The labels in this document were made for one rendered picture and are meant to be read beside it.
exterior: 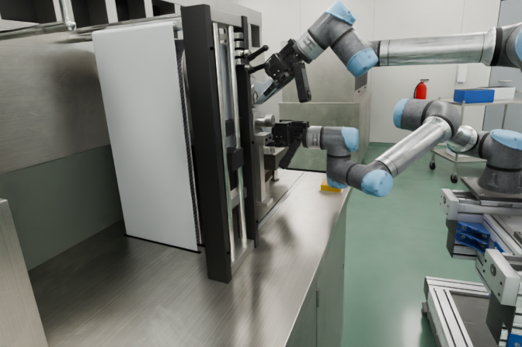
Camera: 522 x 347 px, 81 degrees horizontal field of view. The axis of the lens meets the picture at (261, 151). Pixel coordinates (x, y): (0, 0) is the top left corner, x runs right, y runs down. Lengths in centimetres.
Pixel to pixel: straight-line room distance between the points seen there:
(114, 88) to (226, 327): 58
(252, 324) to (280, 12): 548
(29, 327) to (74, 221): 38
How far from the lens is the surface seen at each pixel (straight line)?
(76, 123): 93
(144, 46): 75
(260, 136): 94
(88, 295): 78
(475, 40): 98
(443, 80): 543
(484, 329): 180
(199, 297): 68
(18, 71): 87
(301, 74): 90
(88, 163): 96
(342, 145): 96
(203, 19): 56
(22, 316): 63
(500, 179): 154
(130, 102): 80
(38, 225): 92
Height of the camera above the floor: 133
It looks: 15 degrees down
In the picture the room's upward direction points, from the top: 3 degrees counter-clockwise
